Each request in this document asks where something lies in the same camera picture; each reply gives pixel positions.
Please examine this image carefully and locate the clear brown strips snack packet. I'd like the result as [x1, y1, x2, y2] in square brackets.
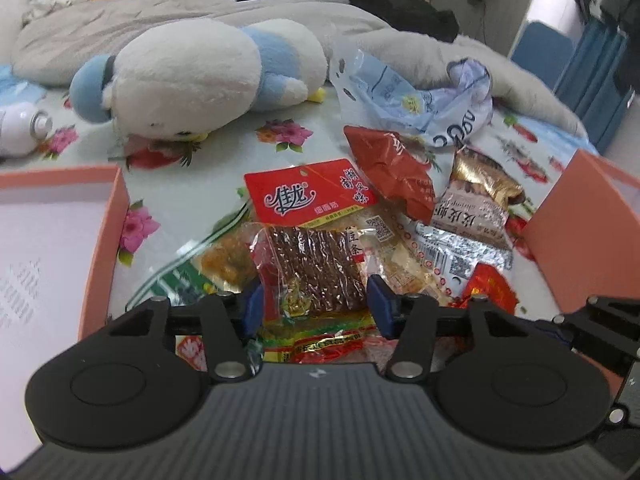
[248, 224, 378, 361]

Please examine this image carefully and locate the blue and white plastic bag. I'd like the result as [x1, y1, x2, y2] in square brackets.
[327, 42, 493, 152]

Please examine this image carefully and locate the blue chair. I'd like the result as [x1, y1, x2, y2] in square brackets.
[511, 21, 575, 93]

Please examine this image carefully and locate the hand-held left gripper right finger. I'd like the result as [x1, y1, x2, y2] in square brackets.
[366, 275, 543, 382]

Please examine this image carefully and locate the floral fruit print tablecloth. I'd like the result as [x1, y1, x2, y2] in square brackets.
[0, 75, 601, 361]

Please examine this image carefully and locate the deep pink cardboard box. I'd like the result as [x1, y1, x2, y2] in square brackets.
[520, 149, 640, 376]

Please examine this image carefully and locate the white spray bottle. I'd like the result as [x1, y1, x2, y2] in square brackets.
[0, 101, 53, 157]

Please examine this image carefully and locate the pile of snack packets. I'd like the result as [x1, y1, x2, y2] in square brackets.
[125, 125, 526, 366]

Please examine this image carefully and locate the white and blue plush toy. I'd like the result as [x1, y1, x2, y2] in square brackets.
[69, 18, 328, 142]

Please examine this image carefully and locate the hanging black garment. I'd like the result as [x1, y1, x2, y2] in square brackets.
[612, 10, 640, 93]

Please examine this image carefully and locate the black and white clothes pile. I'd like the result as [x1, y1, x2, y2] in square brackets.
[22, 0, 108, 26]

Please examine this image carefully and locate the blue curtain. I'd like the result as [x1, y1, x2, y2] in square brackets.
[570, 15, 631, 153]

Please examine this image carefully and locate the shallow pink cardboard box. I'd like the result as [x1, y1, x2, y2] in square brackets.
[0, 164, 132, 461]

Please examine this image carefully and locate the grey duvet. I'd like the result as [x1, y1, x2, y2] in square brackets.
[11, 0, 588, 138]

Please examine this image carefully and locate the black clothing heap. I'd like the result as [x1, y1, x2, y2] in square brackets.
[192, 0, 460, 43]

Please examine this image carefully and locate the light blue bedsheet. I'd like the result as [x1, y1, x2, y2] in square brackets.
[0, 62, 47, 107]

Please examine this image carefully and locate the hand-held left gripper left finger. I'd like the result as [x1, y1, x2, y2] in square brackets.
[107, 287, 266, 382]

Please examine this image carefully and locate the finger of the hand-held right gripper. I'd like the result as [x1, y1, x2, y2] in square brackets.
[531, 295, 640, 377]

